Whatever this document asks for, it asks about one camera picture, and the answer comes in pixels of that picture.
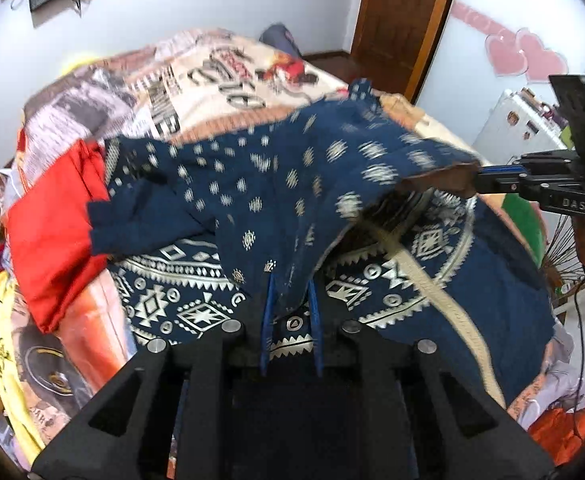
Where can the orange crumpled cloth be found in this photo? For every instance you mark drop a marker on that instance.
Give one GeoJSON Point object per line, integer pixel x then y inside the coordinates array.
{"type": "Point", "coordinates": [562, 435]}

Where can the printed bed sheet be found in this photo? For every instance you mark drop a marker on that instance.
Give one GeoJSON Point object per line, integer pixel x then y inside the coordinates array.
{"type": "Point", "coordinates": [197, 80]}

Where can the yellow printed garment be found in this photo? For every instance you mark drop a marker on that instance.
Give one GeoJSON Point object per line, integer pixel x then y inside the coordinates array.
{"type": "Point", "coordinates": [5, 350]}

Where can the navy patterned hooded jacket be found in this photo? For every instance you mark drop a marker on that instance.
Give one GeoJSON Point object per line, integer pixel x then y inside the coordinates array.
{"type": "Point", "coordinates": [282, 170]}

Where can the green round cushion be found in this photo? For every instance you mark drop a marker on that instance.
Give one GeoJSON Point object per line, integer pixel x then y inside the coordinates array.
{"type": "Point", "coordinates": [527, 230]}

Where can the red folded garment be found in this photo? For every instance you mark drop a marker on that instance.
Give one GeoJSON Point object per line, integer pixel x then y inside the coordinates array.
{"type": "Point", "coordinates": [52, 240]}

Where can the white stickered cabinet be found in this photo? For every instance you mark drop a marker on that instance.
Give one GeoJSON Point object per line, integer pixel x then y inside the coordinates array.
{"type": "Point", "coordinates": [502, 120]}

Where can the brown wooden door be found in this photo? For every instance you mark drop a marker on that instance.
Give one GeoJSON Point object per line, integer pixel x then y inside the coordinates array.
{"type": "Point", "coordinates": [397, 25]}

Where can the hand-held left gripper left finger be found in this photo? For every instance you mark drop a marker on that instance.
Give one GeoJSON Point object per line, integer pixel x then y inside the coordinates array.
{"type": "Point", "coordinates": [267, 321]}

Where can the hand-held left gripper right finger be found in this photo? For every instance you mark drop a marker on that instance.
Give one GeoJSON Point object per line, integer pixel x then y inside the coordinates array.
{"type": "Point", "coordinates": [315, 321]}

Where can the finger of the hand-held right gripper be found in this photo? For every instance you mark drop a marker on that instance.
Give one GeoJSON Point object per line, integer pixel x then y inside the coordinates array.
{"type": "Point", "coordinates": [502, 169]}
{"type": "Point", "coordinates": [497, 184]}

